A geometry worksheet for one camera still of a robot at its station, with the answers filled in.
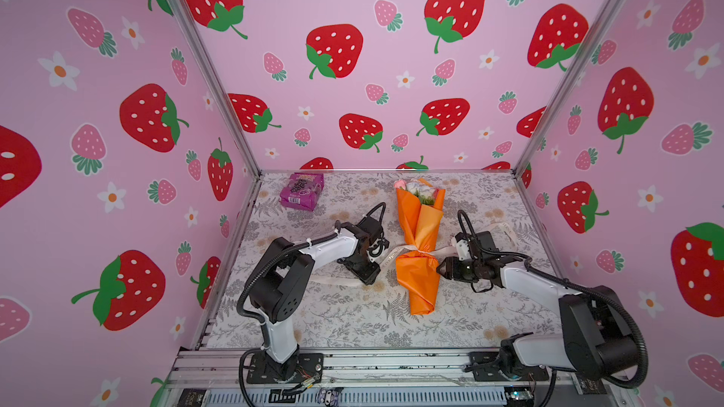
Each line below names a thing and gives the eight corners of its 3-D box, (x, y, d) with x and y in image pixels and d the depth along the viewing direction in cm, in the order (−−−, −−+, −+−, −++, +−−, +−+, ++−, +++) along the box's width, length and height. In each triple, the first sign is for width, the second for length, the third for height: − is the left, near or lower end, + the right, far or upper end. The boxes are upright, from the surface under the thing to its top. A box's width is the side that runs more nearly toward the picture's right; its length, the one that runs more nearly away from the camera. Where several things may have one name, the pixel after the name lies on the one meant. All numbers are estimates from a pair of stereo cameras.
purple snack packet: (280, 208, 110) (276, 199, 106) (295, 178, 121) (292, 169, 116) (312, 213, 109) (310, 204, 104) (324, 182, 119) (323, 173, 115)
